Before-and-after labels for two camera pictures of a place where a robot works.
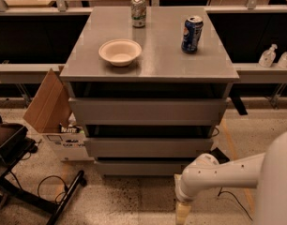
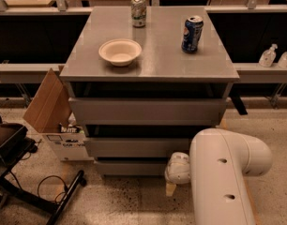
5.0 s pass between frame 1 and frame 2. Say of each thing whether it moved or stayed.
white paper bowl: stayed
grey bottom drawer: stayed
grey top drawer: stayed
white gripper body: moved
